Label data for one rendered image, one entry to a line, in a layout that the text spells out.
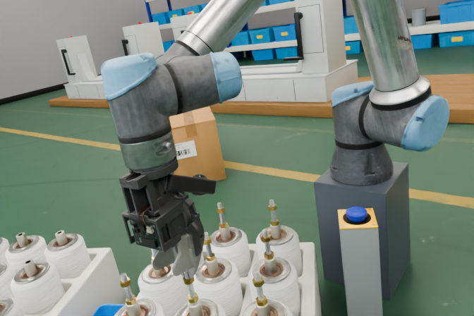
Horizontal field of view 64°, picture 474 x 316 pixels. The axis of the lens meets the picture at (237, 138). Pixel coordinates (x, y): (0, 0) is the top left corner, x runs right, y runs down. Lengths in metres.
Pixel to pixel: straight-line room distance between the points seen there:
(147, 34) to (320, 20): 1.94
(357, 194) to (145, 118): 0.59
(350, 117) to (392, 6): 0.27
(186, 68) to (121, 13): 7.72
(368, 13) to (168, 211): 0.48
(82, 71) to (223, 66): 4.60
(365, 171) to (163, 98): 0.57
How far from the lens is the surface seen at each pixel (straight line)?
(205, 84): 0.53
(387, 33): 0.75
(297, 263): 0.88
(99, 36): 7.89
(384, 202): 0.93
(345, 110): 0.90
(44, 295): 1.00
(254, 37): 6.10
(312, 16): 2.62
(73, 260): 1.08
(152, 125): 0.51
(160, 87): 0.51
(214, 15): 0.69
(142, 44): 3.90
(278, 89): 2.77
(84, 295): 1.06
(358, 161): 0.94
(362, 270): 0.83
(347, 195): 0.96
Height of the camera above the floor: 0.73
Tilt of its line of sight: 18 degrees down
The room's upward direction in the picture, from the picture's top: 10 degrees counter-clockwise
